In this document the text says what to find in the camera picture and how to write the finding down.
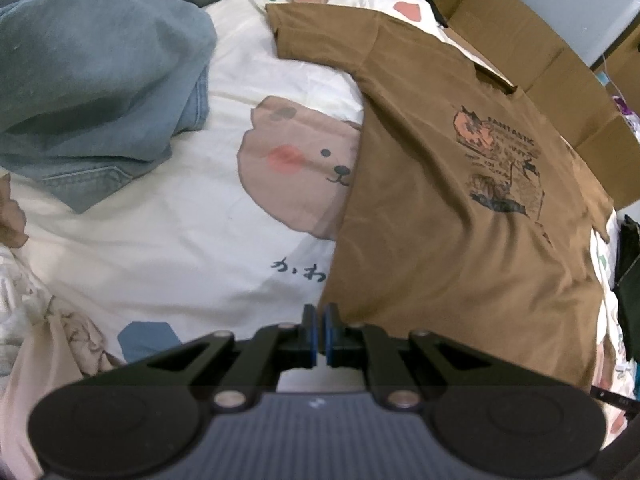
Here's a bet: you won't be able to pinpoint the black knitted garment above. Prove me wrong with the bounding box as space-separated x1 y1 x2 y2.
614 215 640 361

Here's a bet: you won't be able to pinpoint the flat cardboard sheet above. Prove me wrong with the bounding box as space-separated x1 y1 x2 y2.
432 0 640 211

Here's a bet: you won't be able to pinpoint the blue jeans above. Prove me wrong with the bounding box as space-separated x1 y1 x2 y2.
0 0 218 213

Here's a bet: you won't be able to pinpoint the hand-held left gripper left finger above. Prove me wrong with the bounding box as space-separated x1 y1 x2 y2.
147 304 318 409

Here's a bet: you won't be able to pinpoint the brown fuzzy cloth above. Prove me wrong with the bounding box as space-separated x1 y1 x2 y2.
0 175 28 248

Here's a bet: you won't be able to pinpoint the pale pink cloth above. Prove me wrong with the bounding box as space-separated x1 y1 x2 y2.
0 305 126 480

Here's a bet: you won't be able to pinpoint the white patterned cloth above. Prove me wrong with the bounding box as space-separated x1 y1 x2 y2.
0 247 66 376

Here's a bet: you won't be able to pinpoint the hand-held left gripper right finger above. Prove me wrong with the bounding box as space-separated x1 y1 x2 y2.
322 303 494 409

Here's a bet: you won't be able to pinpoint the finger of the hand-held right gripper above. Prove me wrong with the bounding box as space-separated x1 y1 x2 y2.
590 384 640 408

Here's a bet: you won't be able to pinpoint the bear print blanket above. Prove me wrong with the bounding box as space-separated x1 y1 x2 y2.
0 0 640 441

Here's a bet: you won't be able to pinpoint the brown printed t-shirt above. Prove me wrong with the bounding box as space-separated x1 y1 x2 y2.
265 2 618 391

